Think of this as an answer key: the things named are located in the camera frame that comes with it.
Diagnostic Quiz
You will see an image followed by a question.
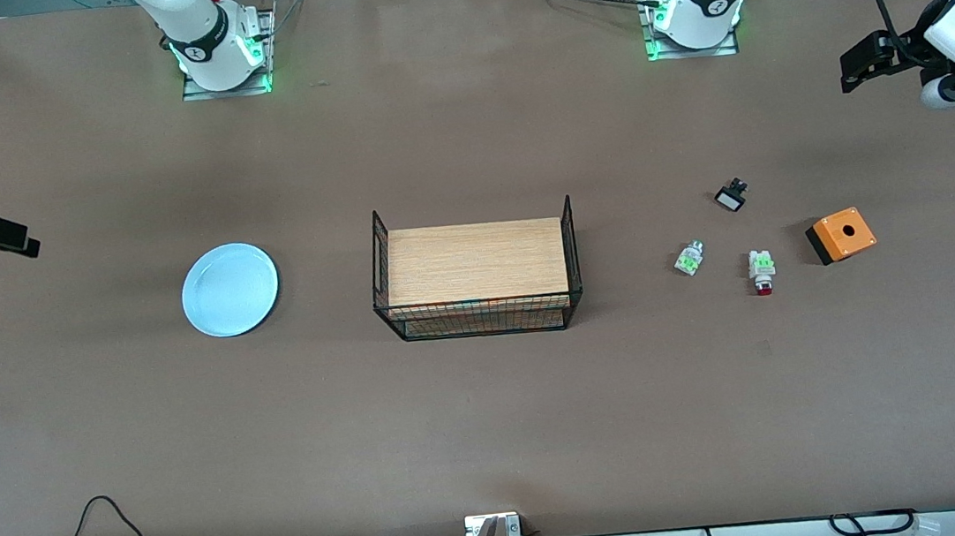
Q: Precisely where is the red push button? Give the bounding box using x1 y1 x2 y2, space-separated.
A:
747 248 780 298

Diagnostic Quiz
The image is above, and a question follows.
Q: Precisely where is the light blue round plate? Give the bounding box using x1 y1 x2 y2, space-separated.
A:
177 239 284 342

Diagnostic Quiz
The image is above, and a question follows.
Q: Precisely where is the black square white-faced button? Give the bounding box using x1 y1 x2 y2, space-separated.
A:
712 177 752 215

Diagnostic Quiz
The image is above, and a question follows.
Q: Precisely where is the green push button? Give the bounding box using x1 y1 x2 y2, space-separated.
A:
672 239 708 279

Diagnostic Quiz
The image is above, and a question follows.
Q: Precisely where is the orange box with round hole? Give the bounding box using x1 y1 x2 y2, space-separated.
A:
803 205 879 268

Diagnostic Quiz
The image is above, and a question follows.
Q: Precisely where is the wooden board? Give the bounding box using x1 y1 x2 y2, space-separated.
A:
381 213 573 327

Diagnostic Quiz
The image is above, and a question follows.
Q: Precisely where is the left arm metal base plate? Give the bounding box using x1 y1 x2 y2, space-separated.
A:
640 0 741 64

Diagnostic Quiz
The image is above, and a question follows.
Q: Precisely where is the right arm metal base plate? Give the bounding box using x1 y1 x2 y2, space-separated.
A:
174 5 282 102

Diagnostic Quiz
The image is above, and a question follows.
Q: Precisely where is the black wire mesh basket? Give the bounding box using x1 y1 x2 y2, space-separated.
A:
363 191 589 351

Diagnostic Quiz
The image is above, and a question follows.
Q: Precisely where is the coiled black cable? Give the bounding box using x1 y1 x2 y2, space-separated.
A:
828 506 919 536

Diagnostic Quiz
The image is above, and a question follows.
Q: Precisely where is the white mounting bracket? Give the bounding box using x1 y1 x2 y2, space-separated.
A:
463 510 524 536

